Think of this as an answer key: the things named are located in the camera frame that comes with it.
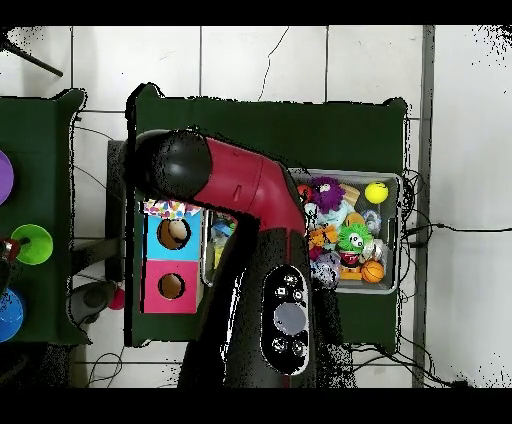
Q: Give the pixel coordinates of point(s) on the polka dot cloth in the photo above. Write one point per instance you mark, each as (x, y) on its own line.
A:
(172, 208)

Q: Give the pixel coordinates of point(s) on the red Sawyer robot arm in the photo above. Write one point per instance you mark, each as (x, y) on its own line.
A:
(240, 180)

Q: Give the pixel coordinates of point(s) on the wooden three-hole box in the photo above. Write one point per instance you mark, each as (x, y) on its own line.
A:
(176, 298)

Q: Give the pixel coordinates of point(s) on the shallow silver mesh bin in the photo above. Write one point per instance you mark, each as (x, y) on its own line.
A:
(360, 286)

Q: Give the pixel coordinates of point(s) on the small orange-red ball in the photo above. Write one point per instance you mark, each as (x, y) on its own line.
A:
(304, 192)

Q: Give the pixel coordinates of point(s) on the purple spiky monster toy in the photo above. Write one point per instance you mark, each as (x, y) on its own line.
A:
(328, 195)

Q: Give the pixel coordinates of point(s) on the green spiky toy with eyes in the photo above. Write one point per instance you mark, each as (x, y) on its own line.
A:
(348, 236)

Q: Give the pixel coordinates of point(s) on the dark green tablecloth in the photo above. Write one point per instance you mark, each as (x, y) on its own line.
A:
(36, 132)
(320, 132)

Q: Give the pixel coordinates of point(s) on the yellow ball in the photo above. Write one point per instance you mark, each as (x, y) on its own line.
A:
(376, 192)

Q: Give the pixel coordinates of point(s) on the orange toy basketball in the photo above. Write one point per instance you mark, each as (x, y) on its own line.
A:
(372, 272)

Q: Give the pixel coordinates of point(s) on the small red ball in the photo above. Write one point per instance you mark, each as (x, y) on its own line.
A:
(117, 300)

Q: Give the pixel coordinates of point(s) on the grey rounded base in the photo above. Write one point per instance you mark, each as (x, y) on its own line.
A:
(94, 298)

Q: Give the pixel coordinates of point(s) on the lime green bowl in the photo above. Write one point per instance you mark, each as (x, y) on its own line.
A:
(38, 246)

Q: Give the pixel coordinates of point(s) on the red black robot tool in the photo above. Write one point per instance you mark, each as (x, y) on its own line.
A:
(8, 250)

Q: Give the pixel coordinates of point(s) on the purple bowl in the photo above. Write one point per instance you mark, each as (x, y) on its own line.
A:
(4, 178)

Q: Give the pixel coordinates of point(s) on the black tripod leg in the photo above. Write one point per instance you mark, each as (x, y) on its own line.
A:
(36, 62)

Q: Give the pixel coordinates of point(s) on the blue bowl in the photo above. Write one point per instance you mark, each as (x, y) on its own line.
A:
(8, 316)

